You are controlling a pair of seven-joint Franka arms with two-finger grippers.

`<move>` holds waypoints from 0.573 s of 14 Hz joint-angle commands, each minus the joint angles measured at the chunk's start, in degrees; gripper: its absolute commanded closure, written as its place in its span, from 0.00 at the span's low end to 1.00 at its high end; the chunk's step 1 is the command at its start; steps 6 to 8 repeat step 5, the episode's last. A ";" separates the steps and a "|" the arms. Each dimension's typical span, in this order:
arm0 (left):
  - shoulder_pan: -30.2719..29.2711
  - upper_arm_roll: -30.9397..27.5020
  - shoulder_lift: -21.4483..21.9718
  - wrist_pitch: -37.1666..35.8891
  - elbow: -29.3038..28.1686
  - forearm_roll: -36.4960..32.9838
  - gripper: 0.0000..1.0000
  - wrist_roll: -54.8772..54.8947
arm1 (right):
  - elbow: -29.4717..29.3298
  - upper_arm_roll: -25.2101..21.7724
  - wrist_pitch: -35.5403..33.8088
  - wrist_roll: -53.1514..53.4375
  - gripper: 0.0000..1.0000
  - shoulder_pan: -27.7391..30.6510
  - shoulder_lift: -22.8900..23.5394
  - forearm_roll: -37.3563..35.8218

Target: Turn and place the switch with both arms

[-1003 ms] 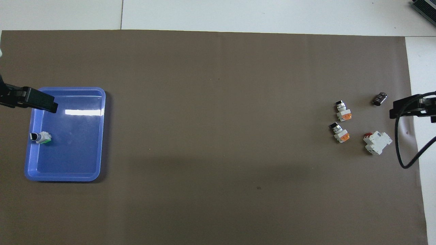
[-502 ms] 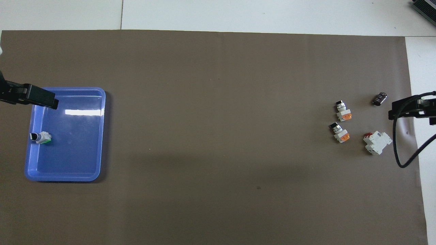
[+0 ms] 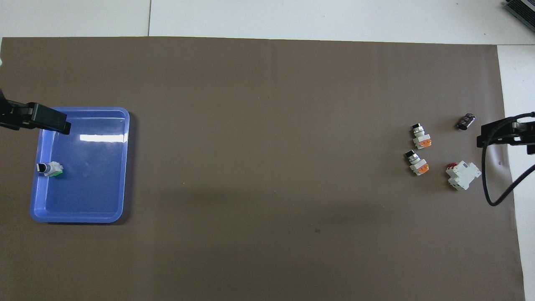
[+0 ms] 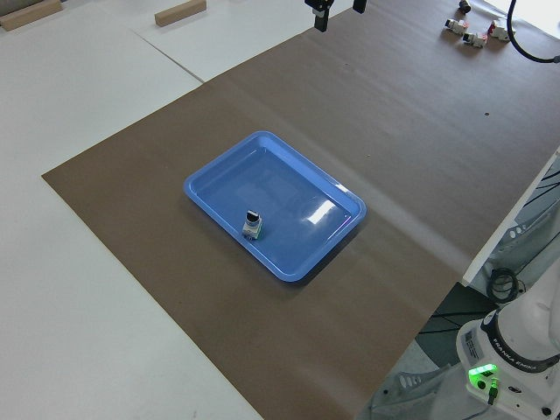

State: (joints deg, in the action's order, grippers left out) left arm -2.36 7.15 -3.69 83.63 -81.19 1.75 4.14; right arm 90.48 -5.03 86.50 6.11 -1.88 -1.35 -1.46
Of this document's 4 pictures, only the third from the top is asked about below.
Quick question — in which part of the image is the orange selector switch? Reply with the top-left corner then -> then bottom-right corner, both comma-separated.
412,123 -> 432,150
404,150 -> 430,176

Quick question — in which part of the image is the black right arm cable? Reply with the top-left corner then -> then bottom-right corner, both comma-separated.
481,111 -> 535,207

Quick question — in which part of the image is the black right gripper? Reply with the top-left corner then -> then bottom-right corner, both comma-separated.
477,118 -> 535,156

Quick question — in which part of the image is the blue plastic tray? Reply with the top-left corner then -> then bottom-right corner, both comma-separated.
29,107 -> 130,224

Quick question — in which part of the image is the green selector switch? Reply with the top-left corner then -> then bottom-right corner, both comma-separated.
37,161 -> 64,177

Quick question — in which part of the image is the grey ribbed device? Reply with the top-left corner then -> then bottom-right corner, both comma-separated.
504,0 -> 535,28

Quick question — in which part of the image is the brown table mat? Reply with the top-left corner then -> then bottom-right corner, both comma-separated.
0,37 -> 526,301

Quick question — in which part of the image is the small dark capacitor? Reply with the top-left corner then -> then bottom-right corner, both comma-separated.
457,112 -> 476,131

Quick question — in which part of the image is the white circuit breaker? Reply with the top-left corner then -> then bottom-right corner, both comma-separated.
446,161 -> 482,191

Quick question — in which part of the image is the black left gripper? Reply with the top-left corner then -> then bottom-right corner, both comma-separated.
0,90 -> 72,135

